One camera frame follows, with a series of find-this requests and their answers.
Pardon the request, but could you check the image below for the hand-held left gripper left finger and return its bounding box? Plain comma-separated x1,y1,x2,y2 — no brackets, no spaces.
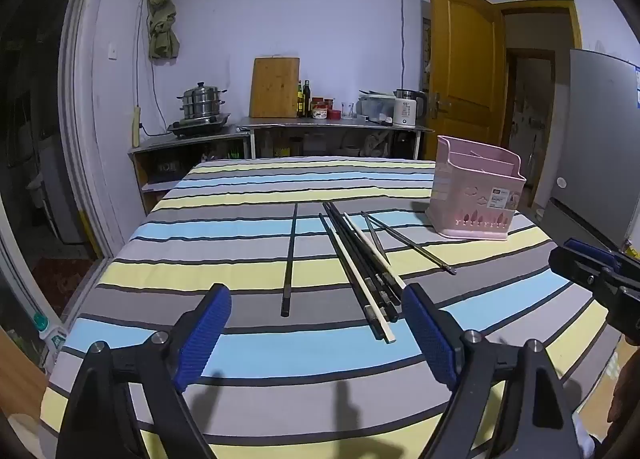
55,283,232,459

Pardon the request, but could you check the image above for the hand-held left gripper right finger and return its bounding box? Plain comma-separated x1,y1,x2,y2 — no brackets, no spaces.
401,283,583,459

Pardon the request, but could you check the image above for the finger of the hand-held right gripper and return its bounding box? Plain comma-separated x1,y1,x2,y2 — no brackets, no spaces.
548,248,640,346
562,238,640,285

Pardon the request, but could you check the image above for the white chopstick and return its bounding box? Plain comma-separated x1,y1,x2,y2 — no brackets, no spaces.
343,212,407,291
330,231,397,344

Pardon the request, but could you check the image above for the metal chopstick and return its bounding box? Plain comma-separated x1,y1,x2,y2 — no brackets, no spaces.
361,210,391,265
368,212,457,275

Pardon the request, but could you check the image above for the black chopstick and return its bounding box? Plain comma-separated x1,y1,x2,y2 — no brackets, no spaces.
280,203,300,318
323,202,397,324
329,202,402,318
318,212,382,341

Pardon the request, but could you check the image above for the pink utensil holder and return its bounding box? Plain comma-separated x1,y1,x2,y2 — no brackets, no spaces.
425,135,527,243

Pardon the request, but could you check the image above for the person's right forearm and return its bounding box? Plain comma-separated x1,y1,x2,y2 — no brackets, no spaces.
607,354,640,440

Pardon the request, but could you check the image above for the striped tablecloth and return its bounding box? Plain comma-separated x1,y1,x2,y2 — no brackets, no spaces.
39,156,623,459

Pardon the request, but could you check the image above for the grey refrigerator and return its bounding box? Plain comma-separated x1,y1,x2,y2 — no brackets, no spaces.
537,48,640,252

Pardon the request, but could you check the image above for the green capped white bottle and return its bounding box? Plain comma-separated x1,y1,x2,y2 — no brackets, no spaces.
30,313,68,365

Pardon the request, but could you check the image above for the low metal shelf unit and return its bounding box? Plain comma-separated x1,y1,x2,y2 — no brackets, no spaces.
127,125,251,214

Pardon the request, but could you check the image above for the induction cooker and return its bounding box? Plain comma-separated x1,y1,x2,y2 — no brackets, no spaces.
167,112,232,140

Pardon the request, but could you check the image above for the wooden door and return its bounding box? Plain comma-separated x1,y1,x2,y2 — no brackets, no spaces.
428,0,507,162

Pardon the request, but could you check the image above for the white electric kettle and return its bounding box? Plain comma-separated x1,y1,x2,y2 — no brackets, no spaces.
392,89,427,128

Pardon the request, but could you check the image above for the clear plastic container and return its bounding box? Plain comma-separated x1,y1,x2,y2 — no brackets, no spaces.
356,93,398,124

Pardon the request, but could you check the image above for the steel steamer pot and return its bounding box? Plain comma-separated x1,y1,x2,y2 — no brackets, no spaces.
176,82,228,120

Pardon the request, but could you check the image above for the tall metal shelf table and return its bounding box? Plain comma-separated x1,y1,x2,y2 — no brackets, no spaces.
235,116,436,160

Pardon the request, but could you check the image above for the wooden cutting board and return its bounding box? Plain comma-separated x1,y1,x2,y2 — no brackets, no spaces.
248,57,301,118

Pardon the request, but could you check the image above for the white sliding door frame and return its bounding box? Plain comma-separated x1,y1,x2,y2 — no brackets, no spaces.
57,0,128,260

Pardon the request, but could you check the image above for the wooden door frame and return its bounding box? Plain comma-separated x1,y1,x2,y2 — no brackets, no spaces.
492,0,583,204

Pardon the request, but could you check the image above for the wall calendar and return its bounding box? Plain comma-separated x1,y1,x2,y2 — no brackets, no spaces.
420,1,432,90

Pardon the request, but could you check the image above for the wall cable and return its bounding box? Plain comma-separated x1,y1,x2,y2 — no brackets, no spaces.
398,0,407,90

